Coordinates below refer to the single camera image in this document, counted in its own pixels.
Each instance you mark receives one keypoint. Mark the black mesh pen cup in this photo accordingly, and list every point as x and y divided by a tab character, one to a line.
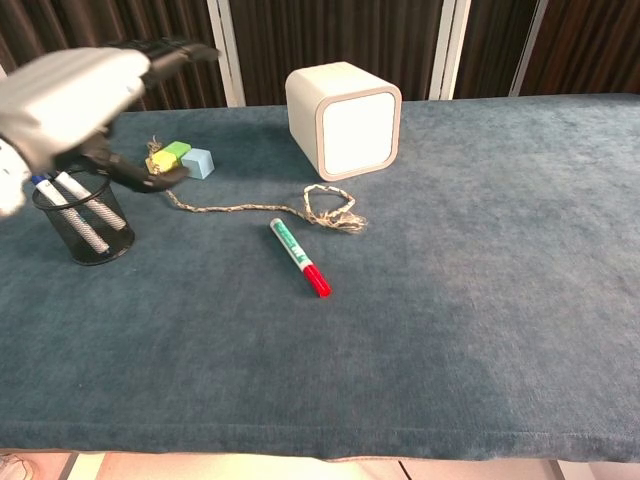
117	240

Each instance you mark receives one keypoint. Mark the red cap whiteboard marker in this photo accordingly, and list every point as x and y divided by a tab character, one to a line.
297	255

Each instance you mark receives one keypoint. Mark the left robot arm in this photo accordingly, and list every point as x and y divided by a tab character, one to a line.
10	180

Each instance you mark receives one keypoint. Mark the white cube box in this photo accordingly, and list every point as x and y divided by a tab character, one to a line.
355	132

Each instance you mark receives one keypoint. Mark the green toy cube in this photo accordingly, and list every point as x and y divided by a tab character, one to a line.
179	149

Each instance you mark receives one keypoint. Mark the light blue toy cube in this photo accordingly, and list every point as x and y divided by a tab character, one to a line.
199	162

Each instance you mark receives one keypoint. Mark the blue cap whiteboard marker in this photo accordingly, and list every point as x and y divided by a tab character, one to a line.
75	220

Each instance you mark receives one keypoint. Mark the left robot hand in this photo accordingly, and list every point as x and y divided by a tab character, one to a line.
70	100

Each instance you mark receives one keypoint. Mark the dark pleated curtain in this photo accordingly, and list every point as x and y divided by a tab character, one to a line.
325	35

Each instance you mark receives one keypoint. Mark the blue velvet tablecloth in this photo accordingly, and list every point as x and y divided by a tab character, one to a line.
350	340

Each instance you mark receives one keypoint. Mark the white frame post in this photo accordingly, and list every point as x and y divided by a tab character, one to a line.
527	50
449	50
227	65

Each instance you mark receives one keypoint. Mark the yellow toy cube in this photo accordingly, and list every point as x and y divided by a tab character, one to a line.
161	160

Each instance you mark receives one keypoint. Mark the black cap whiteboard marker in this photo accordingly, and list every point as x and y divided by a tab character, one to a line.
102	210

